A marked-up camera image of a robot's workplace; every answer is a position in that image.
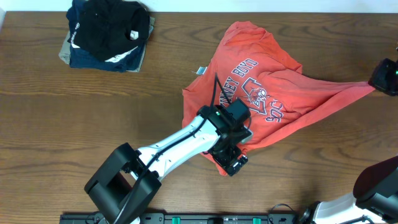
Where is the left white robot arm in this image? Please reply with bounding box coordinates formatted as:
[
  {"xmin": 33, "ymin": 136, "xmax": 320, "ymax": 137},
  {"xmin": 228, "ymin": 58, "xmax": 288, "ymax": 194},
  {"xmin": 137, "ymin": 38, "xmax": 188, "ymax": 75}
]
[{"xmin": 85, "ymin": 102, "xmax": 252, "ymax": 223}]

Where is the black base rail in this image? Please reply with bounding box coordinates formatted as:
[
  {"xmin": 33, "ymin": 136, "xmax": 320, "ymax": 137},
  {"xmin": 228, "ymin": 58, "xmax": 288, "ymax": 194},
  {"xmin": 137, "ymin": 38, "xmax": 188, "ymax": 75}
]
[{"xmin": 59, "ymin": 212, "xmax": 298, "ymax": 224}]

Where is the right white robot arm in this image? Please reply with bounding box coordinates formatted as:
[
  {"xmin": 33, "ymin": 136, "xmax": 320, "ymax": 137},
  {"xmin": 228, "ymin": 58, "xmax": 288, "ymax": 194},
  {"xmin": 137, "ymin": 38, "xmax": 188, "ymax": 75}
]
[{"xmin": 299, "ymin": 157, "xmax": 397, "ymax": 224}]

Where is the navy folded shirt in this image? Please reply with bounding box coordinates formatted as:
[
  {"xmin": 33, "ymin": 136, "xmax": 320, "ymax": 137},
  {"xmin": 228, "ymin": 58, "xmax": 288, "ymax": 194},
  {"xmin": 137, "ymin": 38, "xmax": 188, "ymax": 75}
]
[{"xmin": 58, "ymin": 1, "xmax": 146, "ymax": 72}]

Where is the black folded shirt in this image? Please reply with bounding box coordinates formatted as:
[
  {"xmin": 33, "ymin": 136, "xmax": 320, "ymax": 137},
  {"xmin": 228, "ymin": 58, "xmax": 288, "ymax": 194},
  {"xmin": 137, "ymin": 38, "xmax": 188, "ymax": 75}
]
[{"xmin": 71, "ymin": 0, "xmax": 150, "ymax": 61}]

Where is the red printed t-shirt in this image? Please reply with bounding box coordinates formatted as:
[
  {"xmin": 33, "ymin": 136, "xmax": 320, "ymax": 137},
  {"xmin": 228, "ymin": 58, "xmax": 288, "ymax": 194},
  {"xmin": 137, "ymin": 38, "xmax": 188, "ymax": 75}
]
[{"xmin": 182, "ymin": 21, "xmax": 376, "ymax": 177}]

